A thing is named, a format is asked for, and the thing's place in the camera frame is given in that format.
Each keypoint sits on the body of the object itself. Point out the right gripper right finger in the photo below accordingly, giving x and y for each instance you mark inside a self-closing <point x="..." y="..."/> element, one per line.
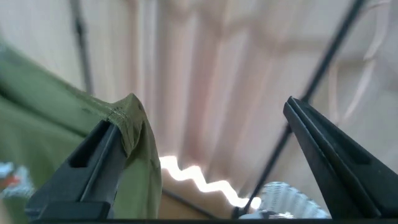
<point x="348" y="168"/>

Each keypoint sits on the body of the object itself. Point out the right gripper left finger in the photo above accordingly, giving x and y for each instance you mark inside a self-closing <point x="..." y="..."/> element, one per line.
<point x="90" y="174"/>

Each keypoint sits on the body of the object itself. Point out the green sleeveless shirt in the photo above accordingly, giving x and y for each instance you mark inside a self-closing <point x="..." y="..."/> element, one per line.
<point x="40" y="130"/>

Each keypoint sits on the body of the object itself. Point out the white laundry basket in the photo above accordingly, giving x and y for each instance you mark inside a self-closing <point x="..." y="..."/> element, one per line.
<point x="283" y="199"/>

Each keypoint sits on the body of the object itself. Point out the black clothes rack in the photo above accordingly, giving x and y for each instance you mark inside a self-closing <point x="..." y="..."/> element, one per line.
<point x="326" y="59"/>

